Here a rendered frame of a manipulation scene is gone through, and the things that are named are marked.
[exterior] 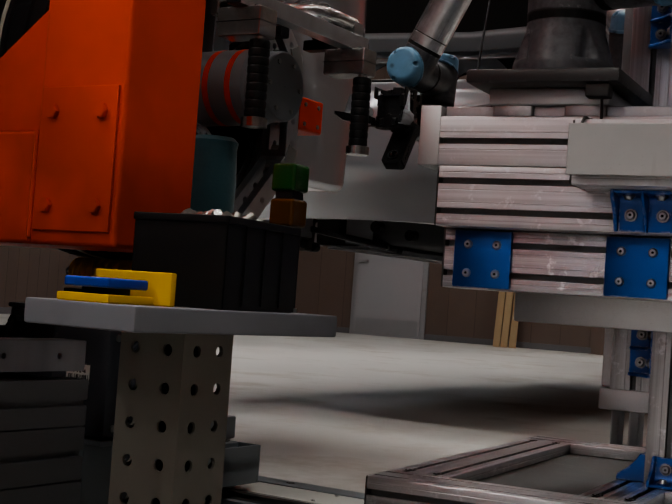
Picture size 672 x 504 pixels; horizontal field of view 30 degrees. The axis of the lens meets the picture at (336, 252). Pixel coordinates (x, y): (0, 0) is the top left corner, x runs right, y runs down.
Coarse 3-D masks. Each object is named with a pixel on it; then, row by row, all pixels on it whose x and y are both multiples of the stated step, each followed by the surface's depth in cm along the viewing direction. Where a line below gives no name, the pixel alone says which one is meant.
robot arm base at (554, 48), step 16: (528, 16) 186; (544, 16) 183; (560, 16) 181; (576, 16) 181; (592, 16) 182; (528, 32) 185; (544, 32) 182; (560, 32) 181; (576, 32) 181; (592, 32) 182; (528, 48) 185; (544, 48) 181; (560, 48) 180; (576, 48) 180; (592, 48) 181; (608, 48) 184; (528, 64) 182; (544, 64) 180; (560, 64) 179; (576, 64) 179; (592, 64) 180; (608, 64) 182
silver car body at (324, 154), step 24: (288, 0) 292; (312, 0) 301; (336, 0) 310; (360, 0) 322; (312, 72) 302; (312, 96) 303; (336, 96) 312; (336, 120) 313; (312, 144) 304; (336, 144) 313; (312, 168) 304; (336, 168) 314
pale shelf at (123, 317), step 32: (32, 320) 146; (64, 320) 144; (96, 320) 141; (128, 320) 139; (160, 320) 142; (192, 320) 147; (224, 320) 152; (256, 320) 158; (288, 320) 164; (320, 320) 171
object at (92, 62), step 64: (64, 0) 176; (128, 0) 169; (192, 0) 180; (64, 64) 175; (128, 64) 169; (192, 64) 180; (64, 128) 173; (128, 128) 169; (192, 128) 181; (64, 192) 172; (128, 192) 170
